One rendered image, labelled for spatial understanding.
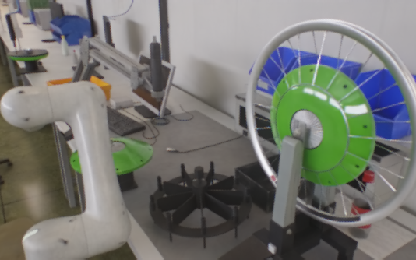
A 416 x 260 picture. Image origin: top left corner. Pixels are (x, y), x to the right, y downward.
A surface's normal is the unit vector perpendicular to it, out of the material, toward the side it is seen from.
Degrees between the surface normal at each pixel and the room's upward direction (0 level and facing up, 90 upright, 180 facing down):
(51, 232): 12
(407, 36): 90
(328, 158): 96
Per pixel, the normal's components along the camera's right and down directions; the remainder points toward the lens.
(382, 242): 0.00, -0.92
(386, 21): -0.85, 0.21
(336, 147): -0.65, 0.33
